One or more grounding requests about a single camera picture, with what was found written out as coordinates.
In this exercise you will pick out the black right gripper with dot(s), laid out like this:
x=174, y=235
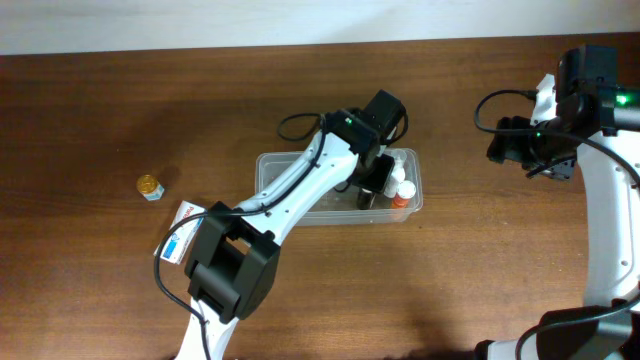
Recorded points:
x=507, y=147

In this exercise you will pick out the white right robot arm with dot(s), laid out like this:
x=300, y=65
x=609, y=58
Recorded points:
x=583, y=120

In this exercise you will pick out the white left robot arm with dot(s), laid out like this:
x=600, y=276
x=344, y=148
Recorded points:
x=233, y=261

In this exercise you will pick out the clear plastic container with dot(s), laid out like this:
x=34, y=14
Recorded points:
x=336, y=208

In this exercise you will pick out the orange tube white cap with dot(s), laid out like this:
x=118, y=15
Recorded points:
x=405, y=191

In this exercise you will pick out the dark bottle white cap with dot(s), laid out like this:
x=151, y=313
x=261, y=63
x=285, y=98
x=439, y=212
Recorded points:
x=365, y=199

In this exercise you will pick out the white blue toothpaste box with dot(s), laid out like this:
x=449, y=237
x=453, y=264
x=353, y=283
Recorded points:
x=175, y=248

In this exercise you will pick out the white bottle clear cap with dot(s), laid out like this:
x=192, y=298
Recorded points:
x=398, y=173

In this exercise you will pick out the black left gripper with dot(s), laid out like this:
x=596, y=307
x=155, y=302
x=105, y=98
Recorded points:
x=376, y=176

